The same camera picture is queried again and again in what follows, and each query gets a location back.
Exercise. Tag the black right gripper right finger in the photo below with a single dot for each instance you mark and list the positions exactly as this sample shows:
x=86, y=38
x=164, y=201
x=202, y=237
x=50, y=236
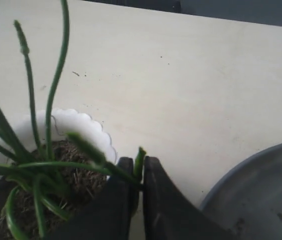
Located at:
x=168, y=215

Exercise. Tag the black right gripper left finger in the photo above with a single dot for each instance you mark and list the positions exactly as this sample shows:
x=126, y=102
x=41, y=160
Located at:
x=107, y=217

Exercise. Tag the artificial red anthurium plant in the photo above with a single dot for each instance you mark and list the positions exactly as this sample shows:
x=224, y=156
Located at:
x=56, y=163

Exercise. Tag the white flower pot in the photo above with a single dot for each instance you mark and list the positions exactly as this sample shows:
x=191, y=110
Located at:
x=68, y=120

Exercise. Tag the round steel plate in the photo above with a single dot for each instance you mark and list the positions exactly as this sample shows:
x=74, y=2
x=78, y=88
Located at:
x=247, y=200

